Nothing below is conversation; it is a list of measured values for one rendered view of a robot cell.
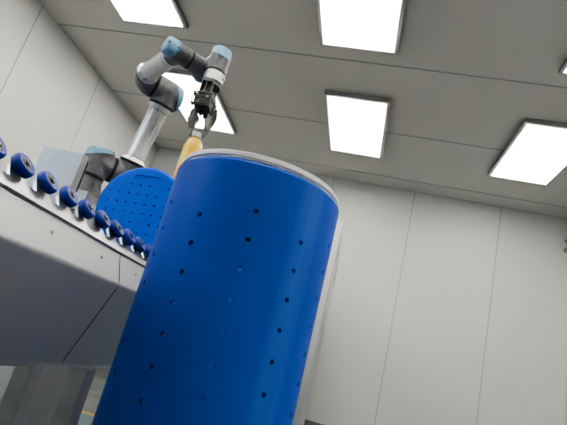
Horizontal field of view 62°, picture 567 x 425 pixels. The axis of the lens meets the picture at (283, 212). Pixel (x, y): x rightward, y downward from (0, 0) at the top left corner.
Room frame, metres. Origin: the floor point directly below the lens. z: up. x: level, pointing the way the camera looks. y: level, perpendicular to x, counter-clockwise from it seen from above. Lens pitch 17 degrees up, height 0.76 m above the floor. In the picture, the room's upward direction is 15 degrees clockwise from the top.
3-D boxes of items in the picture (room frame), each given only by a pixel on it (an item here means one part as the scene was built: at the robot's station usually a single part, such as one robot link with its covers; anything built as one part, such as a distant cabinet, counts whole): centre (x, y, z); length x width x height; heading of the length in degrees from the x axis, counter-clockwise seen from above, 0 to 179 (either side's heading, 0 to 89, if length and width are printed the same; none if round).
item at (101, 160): (1.98, 0.84, 1.37); 0.13 x 0.12 x 0.14; 125
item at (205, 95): (1.55, 0.38, 1.58); 0.09 x 0.08 x 0.12; 171
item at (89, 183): (1.97, 0.85, 1.25); 0.15 x 0.15 x 0.10
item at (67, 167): (1.02, 0.50, 1.00); 0.10 x 0.04 x 0.15; 81
